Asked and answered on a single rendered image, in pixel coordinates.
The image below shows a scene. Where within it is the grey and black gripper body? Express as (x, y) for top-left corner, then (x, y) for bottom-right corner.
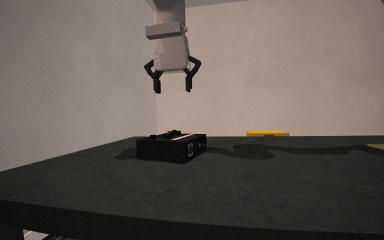
(154, 34), (191, 74)

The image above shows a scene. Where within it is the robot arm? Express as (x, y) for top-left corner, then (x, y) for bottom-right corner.
(145, 0), (188, 40)

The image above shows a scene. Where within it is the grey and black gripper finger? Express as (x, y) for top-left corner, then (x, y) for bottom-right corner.
(144, 59), (164, 94)
(183, 55), (202, 92)

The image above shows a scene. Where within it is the black lighting desk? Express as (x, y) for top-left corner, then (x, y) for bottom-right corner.
(136, 130), (207, 164)

